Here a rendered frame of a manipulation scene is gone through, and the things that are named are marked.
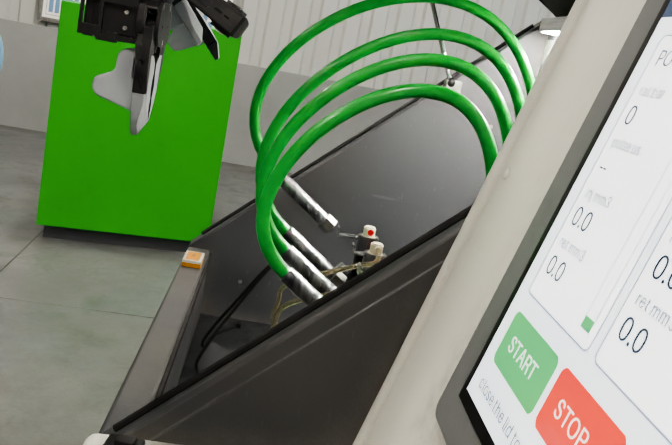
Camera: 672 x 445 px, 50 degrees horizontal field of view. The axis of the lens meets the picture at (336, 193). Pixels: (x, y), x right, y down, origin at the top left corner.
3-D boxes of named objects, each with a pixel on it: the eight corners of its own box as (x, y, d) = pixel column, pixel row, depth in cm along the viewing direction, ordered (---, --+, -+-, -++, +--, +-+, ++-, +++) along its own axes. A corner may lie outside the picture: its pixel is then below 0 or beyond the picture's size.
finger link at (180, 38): (191, 76, 101) (153, 17, 99) (227, 53, 101) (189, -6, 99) (187, 77, 98) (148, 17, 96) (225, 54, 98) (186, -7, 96)
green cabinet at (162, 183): (196, 217, 510) (226, 30, 485) (206, 256, 429) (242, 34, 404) (52, 200, 483) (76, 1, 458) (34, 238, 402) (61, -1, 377)
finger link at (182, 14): (169, 65, 91) (143, 13, 94) (209, 39, 90) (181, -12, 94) (157, 52, 88) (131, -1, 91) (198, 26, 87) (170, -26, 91)
